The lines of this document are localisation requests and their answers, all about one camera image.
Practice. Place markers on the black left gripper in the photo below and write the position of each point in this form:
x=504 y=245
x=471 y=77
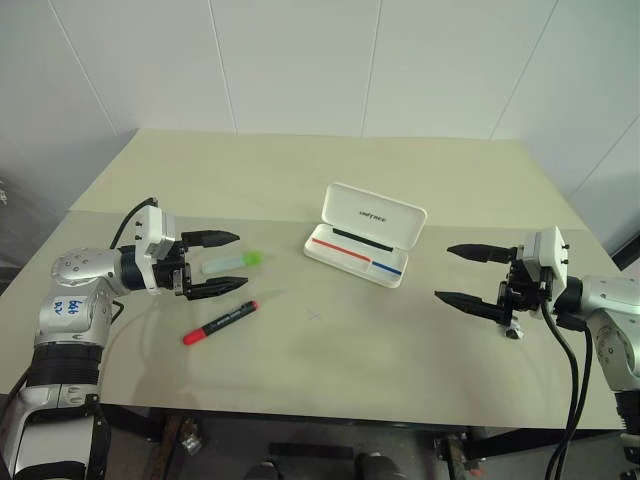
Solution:
x=175 y=277

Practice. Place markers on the white open pencil case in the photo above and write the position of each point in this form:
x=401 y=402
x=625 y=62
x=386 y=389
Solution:
x=375 y=220

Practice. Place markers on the silver metal bracket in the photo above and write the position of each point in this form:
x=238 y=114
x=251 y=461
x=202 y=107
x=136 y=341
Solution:
x=191 y=440

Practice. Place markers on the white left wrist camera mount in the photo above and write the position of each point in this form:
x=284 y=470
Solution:
x=150 y=225

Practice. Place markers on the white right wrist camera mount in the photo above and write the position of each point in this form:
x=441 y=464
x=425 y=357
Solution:
x=550 y=250

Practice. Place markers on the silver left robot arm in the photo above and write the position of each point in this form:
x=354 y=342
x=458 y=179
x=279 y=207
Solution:
x=70 y=310

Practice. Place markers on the translucent tube with green cap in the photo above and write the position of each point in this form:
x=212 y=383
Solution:
x=225 y=263

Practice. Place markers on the rusty metal clamp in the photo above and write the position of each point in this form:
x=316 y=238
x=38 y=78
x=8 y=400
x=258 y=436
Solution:
x=457 y=457

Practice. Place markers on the red and black marker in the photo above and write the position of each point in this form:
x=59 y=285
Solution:
x=225 y=321

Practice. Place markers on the dark rounded shape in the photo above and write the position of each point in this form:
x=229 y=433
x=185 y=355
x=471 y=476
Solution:
x=382 y=467
x=267 y=472

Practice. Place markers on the dark object beside wall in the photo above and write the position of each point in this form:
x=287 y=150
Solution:
x=627 y=252

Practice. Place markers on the black table frame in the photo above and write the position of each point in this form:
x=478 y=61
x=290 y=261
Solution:
x=135 y=425

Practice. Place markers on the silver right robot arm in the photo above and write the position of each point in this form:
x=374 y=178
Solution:
x=612 y=320

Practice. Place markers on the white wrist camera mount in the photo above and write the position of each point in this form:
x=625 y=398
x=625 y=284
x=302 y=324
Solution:
x=550 y=250
x=150 y=225

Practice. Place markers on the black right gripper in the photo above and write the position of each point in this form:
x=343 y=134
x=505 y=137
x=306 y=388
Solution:
x=522 y=292

